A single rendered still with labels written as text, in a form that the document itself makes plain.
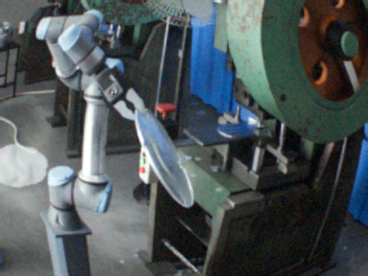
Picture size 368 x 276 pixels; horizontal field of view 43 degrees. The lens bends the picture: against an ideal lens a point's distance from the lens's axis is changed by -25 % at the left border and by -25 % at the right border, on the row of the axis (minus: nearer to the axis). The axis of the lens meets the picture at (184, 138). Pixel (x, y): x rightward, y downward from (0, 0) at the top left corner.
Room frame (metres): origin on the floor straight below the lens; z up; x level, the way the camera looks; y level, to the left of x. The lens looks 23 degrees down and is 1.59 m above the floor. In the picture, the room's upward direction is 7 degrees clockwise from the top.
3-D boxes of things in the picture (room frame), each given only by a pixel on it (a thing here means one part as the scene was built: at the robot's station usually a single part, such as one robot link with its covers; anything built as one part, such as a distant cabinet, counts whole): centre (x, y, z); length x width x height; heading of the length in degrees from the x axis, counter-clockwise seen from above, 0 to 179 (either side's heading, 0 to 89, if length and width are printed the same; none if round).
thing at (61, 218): (1.73, 0.43, 0.50); 0.15 x 0.15 x 0.10
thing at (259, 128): (2.12, -0.28, 0.76); 0.15 x 0.09 x 0.05; 31
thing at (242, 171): (2.12, -0.28, 0.68); 0.45 x 0.30 x 0.06; 31
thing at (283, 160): (1.98, -0.37, 0.76); 0.17 x 0.06 x 0.10; 31
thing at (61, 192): (1.73, 0.42, 0.62); 0.13 x 0.12 x 0.14; 86
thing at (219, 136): (2.03, -0.13, 0.72); 0.25 x 0.14 x 0.14; 121
